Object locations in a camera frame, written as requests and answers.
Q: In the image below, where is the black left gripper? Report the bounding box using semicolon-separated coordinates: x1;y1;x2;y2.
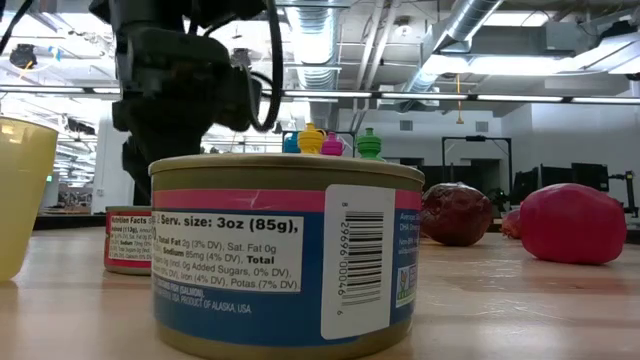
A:
110;28;263;206

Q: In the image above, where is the red label can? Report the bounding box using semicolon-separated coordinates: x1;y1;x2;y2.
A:
103;206;153;277

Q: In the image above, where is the blue plastic bottle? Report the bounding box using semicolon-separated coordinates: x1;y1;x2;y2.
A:
282;131;302;155

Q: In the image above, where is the yellow plastic bin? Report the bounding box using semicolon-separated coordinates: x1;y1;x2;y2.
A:
0;115;60;283

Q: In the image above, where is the yellow plastic bottle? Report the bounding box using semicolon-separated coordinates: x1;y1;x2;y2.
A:
297;122;328;156

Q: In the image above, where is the blue label can gold lid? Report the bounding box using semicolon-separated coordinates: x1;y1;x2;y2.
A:
148;153;426;360

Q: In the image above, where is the pink plastic bottle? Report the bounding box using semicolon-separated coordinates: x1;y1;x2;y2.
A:
320;131;346;157

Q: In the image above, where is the green plastic bottle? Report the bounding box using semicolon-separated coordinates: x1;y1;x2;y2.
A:
355;127;386;162

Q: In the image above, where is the dark red round fruit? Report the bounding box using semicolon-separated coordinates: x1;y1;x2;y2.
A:
420;182;494;247

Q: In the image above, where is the black round ceiling fixture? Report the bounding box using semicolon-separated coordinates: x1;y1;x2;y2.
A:
230;47;254;71
9;43;39;70

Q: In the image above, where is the ceiling light bar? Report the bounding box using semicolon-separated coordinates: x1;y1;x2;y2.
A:
0;84;640;105

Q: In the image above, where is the dark red wrinkled fruit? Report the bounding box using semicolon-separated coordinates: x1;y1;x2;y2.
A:
501;208;524;240

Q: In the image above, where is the black computer monitor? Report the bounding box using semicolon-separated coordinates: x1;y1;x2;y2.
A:
539;164;574;190
513;167;540;205
572;162;610;194

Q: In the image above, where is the black monitor stand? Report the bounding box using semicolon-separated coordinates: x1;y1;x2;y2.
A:
608;169;640;219

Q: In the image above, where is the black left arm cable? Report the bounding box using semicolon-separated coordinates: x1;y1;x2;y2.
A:
247;0;285;134

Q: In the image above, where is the silver vertical ventilation duct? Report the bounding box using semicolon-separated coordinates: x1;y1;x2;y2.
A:
283;0;342;155

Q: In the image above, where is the yellow hanging cord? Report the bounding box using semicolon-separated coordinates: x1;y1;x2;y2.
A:
454;73;465;126

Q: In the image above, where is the silver diagonal ventilation duct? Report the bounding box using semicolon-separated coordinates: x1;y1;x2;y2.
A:
399;0;504;94

